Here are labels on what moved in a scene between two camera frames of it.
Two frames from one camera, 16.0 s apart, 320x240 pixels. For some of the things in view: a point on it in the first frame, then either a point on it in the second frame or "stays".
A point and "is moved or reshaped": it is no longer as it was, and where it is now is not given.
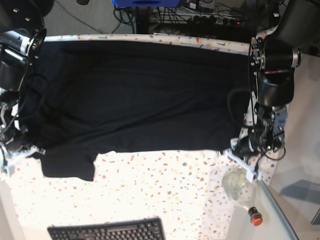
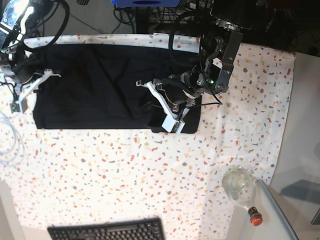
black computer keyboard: [150, 228] stays
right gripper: [264, 132] to [180, 91]
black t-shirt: [86, 97] is moved or reshaped
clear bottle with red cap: [236, 184] stays
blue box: [145, 3] stays
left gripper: [13, 139] to [17, 63]
